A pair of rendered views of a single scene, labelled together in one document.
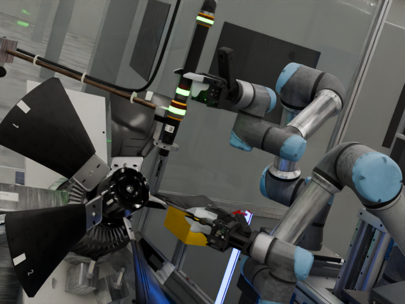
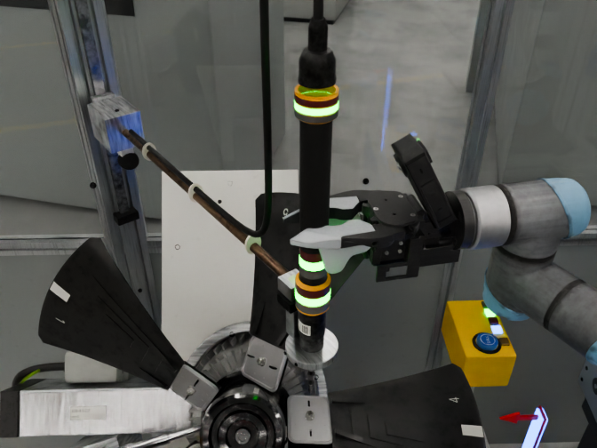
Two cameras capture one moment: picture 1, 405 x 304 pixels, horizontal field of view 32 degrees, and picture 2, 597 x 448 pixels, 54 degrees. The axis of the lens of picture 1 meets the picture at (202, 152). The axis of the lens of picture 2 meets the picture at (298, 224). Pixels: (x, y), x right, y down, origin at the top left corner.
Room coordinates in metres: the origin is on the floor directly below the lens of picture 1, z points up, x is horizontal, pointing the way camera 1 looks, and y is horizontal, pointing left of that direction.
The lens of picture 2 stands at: (1.41, -0.18, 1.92)
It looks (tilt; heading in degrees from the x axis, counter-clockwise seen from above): 35 degrees down; 33
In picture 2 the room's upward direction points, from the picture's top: straight up
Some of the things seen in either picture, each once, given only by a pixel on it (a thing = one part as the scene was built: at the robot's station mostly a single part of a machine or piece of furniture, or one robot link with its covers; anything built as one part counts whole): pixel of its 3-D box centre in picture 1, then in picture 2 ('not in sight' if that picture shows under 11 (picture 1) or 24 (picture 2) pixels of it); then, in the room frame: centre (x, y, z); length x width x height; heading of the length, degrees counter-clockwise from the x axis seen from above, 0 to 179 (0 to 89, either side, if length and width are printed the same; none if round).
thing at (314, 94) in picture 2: (205, 20); (316, 103); (1.87, 0.10, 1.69); 0.04 x 0.04 x 0.03
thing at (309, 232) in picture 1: (305, 229); not in sight; (2.49, -0.44, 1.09); 0.15 x 0.15 x 0.10
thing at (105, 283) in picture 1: (110, 289); not in sight; (1.85, 0.13, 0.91); 0.12 x 0.08 x 0.12; 34
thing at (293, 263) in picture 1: (289, 260); not in sight; (1.75, -0.30, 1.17); 0.11 x 0.08 x 0.09; 71
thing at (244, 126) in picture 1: (250, 132); (527, 281); (2.06, -0.12, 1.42); 0.11 x 0.08 x 0.11; 66
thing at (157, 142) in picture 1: (167, 128); (306, 319); (1.87, 0.11, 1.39); 0.09 x 0.07 x 0.10; 69
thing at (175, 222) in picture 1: (188, 225); (475, 344); (2.31, -0.03, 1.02); 0.16 x 0.10 x 0.11; 34
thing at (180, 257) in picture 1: (180, 252); not in sight; (2.31, -0.03, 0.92); 0.03 x 0.03 x 0.12; 34
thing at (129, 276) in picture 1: (139, 262); not in sight; (1.92, 0.07, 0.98); 0.20 x 0.16 x 0.20; 34
